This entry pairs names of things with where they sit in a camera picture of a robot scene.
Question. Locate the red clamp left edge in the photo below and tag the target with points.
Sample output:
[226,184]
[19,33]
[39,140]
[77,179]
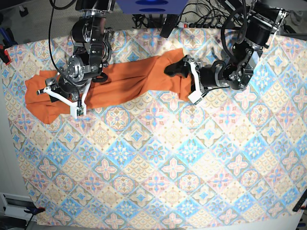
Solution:
[4,55]

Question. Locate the black clamp right edge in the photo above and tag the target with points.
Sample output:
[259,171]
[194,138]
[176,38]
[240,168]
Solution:
[299,204]

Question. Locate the orange T-shirt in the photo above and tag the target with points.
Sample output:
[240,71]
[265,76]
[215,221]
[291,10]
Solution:
[126,81]

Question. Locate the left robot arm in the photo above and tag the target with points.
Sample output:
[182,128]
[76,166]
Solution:
[260,20]

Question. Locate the patterned tile tablecloth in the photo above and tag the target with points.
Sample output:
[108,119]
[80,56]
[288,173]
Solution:
[157,162]

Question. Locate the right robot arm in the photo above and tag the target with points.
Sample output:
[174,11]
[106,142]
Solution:
[91,54]

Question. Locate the blue clamp bottom left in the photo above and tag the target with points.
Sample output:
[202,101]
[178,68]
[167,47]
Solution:
[34,210]

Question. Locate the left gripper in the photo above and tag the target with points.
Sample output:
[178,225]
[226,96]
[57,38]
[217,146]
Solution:
[211,78]

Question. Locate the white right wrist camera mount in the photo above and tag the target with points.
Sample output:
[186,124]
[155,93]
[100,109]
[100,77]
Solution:
[77,108]

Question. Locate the white power strip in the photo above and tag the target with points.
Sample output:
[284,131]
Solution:
[199,25]

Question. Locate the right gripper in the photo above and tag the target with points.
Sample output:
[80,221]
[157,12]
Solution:
[65,89]

